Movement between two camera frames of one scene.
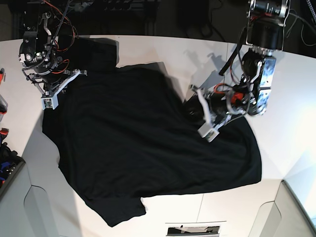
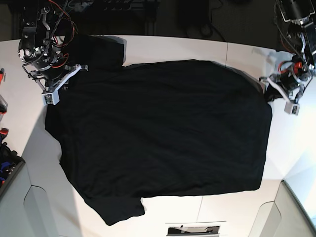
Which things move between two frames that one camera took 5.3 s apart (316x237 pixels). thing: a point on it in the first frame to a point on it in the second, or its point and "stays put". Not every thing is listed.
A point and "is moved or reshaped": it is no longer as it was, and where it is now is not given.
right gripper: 218,107 to 292,80
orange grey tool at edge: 3,105 stays put
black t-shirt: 127,133 is moved or reshaped
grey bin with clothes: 11,164 stays put
